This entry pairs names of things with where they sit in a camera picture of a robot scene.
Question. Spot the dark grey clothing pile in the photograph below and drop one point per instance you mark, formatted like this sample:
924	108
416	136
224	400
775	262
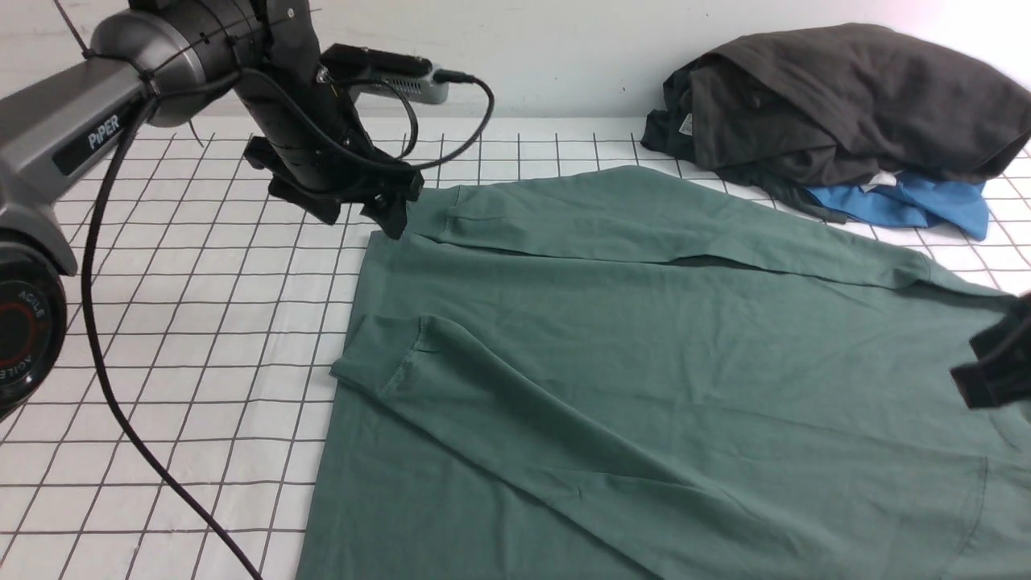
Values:
837	106

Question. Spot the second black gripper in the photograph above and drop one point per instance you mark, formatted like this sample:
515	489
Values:
1000	374

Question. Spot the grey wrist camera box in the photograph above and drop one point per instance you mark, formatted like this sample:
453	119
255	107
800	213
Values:
363	70

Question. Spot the green long-sleeved shirt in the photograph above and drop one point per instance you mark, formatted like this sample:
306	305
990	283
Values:
625	375

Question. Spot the blue garment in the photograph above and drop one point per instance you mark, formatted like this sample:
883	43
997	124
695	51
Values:
911	200

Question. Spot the white grid table cloth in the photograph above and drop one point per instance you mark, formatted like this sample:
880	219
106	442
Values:
220	311

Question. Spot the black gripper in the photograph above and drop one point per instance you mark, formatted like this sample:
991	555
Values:
318	152

